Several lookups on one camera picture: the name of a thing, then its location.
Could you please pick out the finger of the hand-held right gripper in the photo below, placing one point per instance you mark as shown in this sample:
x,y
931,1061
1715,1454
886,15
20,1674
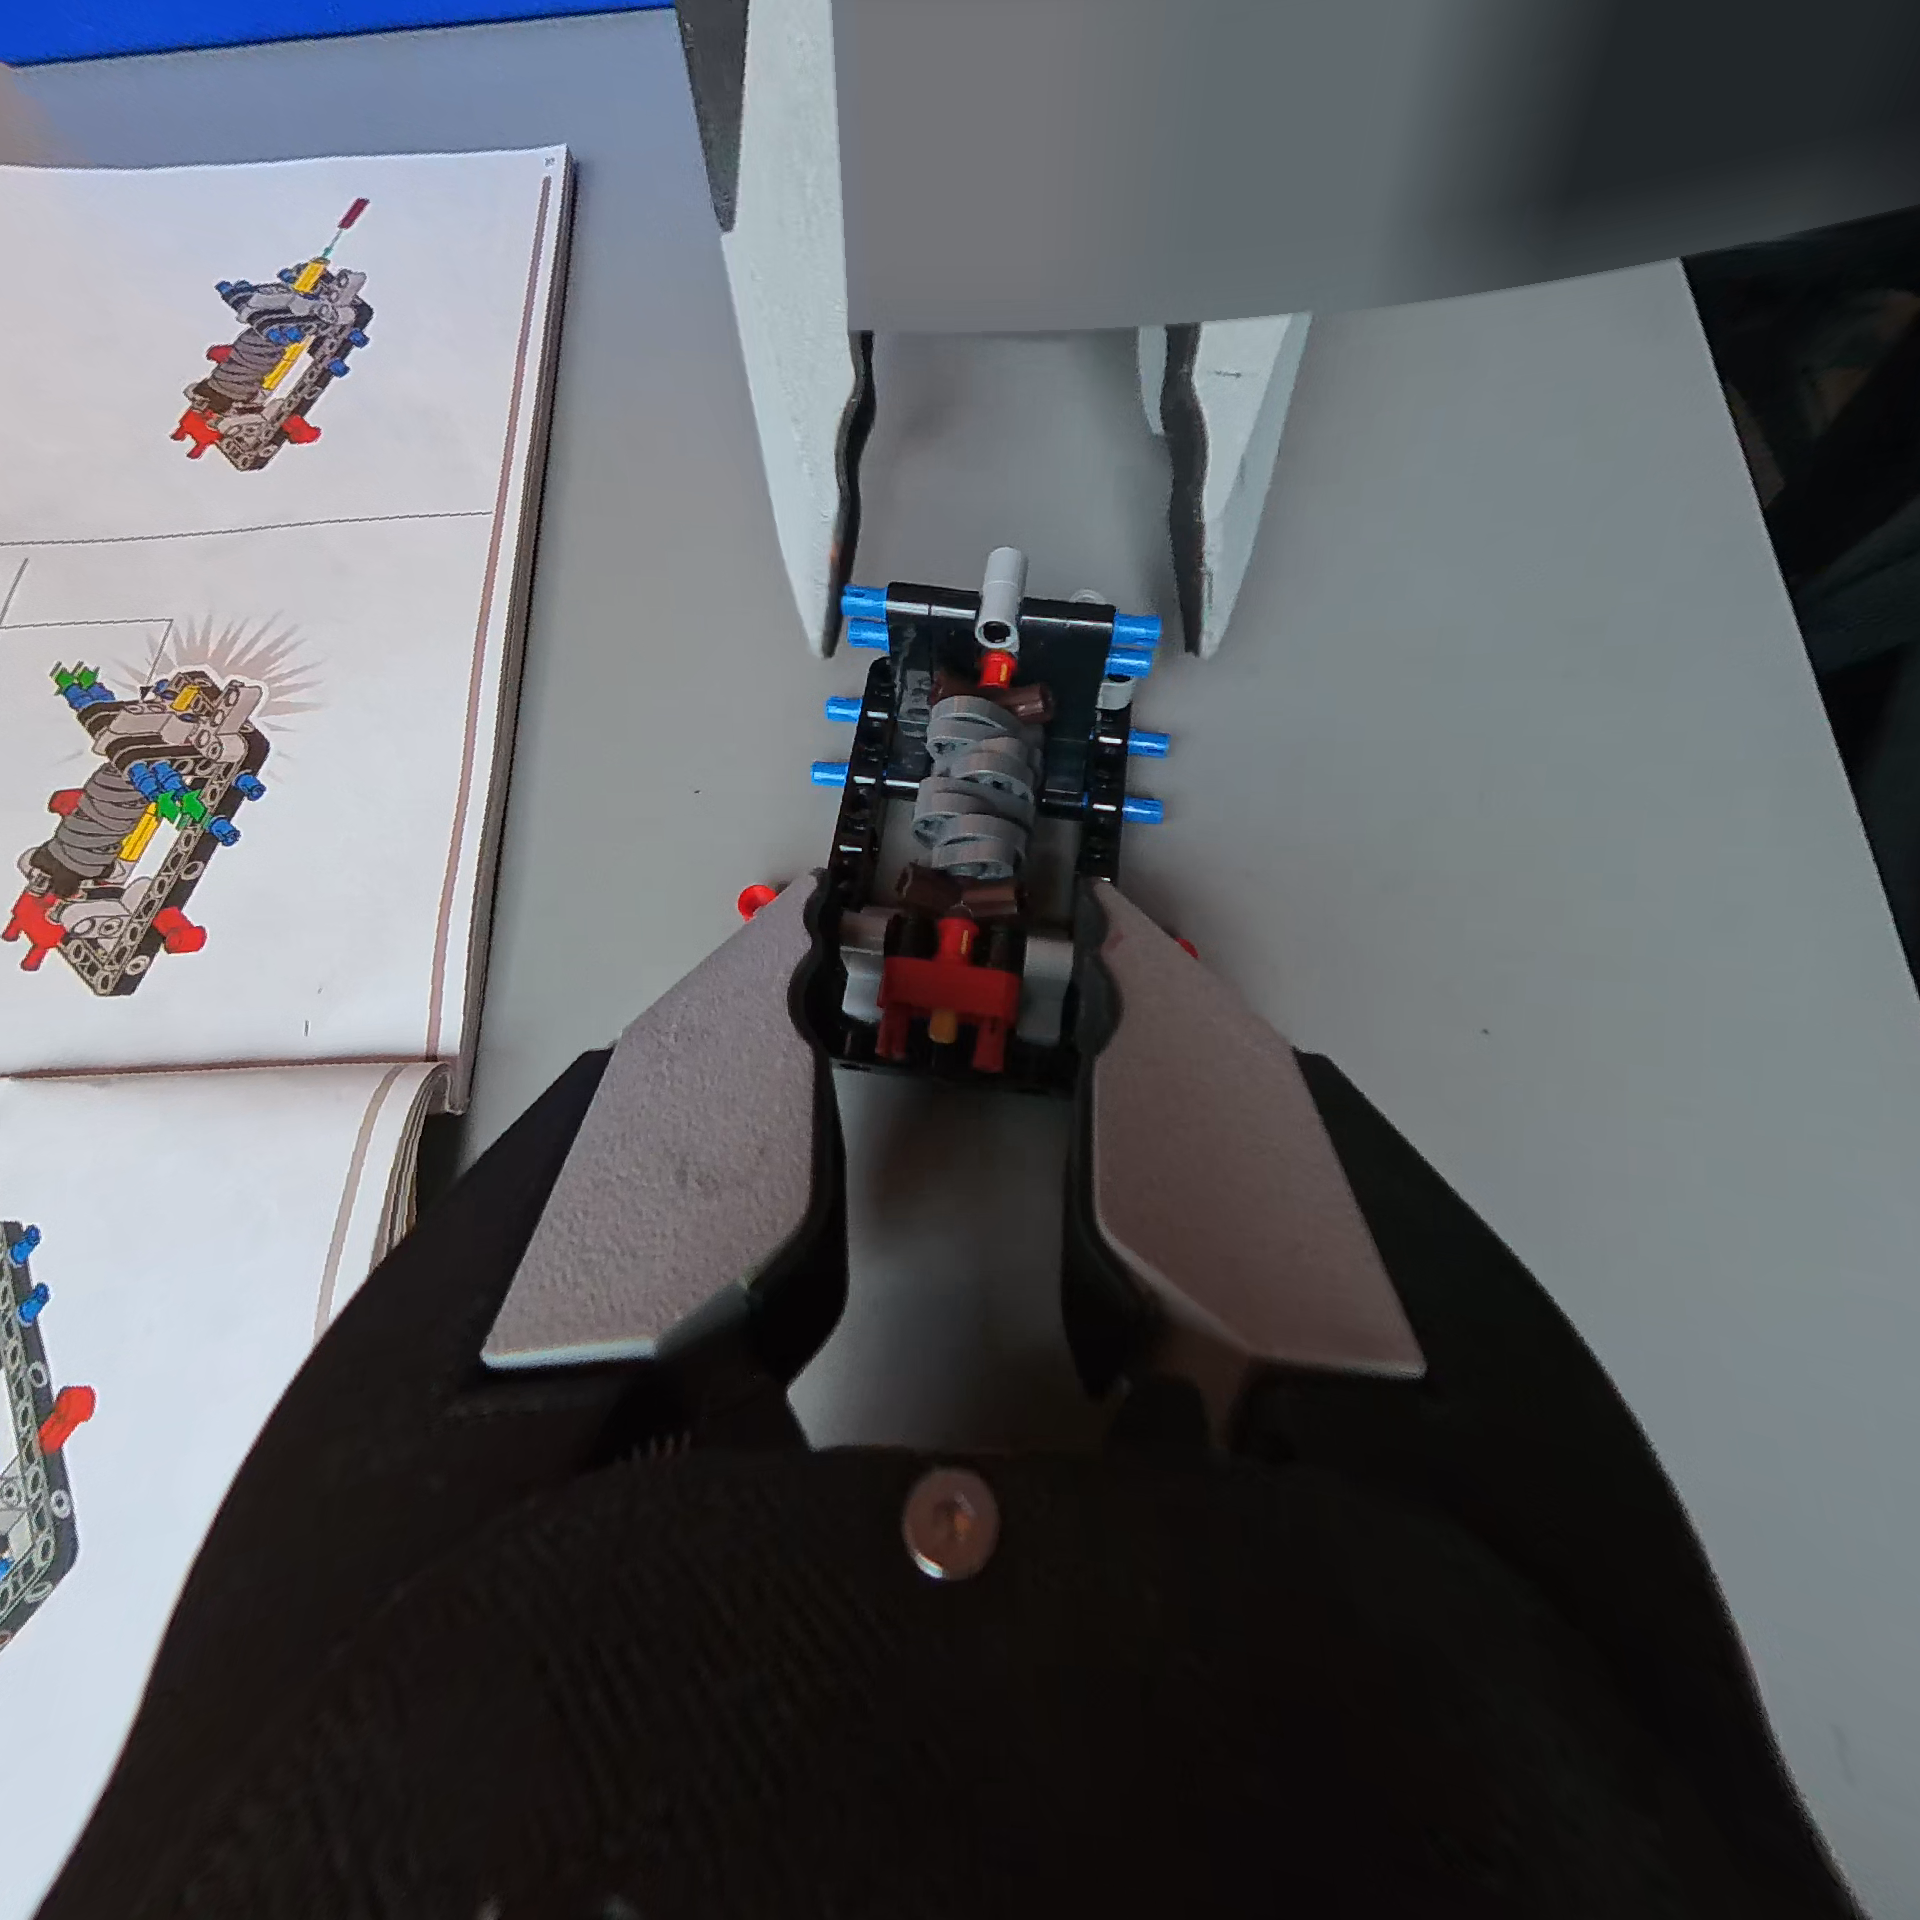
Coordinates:
x,y
787,302
1238,451

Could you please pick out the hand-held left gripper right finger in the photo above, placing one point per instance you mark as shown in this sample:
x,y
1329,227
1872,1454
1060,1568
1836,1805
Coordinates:
x,y
1243,1185

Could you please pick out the lego instruction booklet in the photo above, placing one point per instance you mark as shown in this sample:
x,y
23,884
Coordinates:
x,y
301,526

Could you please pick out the blue plastic bin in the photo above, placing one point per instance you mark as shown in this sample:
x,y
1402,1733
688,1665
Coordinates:
x,y
225,16

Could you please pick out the black lego frame assembly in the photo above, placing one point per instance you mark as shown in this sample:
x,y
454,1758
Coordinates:
x,y
977,782

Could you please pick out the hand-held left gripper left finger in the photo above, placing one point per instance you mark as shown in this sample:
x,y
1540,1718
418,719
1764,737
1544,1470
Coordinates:
x,y
688,1185

